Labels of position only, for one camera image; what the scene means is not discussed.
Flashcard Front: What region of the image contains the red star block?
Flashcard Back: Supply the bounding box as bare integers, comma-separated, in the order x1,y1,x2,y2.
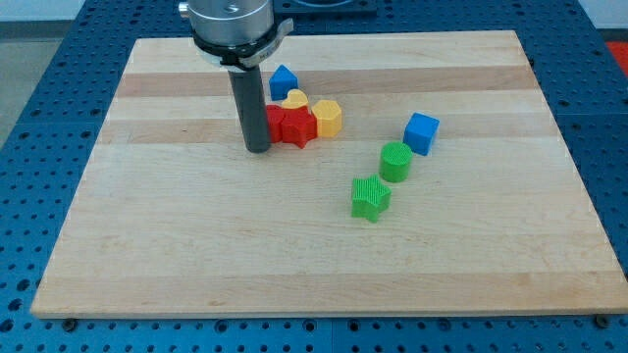
281,107,318,149

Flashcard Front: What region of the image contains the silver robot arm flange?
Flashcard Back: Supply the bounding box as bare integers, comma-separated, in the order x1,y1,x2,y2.
178,0,294,73

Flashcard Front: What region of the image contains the blue triangle block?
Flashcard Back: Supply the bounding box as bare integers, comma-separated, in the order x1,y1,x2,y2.
269,65,299,101

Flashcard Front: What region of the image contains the green cylinder block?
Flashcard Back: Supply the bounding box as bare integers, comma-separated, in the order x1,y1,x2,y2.
379,141,413,182

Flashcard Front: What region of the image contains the blue cube block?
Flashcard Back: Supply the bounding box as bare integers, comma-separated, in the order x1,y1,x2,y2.
402,113,440,156

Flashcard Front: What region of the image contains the red cylinder block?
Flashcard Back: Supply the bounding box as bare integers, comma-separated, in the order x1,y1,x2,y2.
266,105,285,143

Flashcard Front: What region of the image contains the yellow hexagon block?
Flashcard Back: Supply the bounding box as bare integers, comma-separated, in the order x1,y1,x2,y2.
311,100,342,137

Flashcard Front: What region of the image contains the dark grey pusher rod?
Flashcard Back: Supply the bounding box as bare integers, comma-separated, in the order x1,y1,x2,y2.
229,66,271,153

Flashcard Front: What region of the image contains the light wooden board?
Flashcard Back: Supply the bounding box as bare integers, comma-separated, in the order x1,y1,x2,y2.
31,30,627,319

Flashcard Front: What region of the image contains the yellow heart block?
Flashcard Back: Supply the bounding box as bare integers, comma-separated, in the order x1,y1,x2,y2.
282,89,309,109

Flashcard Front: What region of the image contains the green star block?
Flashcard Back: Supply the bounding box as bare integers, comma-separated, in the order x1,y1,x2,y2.
351,175,392,223

